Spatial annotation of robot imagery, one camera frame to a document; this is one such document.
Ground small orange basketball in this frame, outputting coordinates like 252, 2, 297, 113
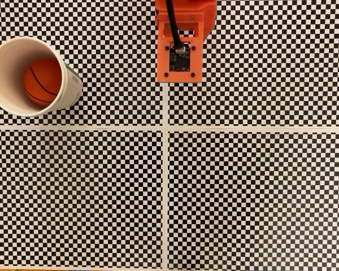
23, 58, 63, 107

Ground white paper cup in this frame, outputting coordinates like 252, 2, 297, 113
0, 36, 83, 117

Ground black camera cable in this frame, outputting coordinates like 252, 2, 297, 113
165, 0, 185, 48

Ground orange camera mount with board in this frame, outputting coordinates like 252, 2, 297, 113
155, 17, 203, 84

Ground checkerboard paper sheet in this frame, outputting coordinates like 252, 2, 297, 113
0, 129, 163, 269
0, 0, 163, 127
167, 131, 339, 270
167, 0, 339, 128

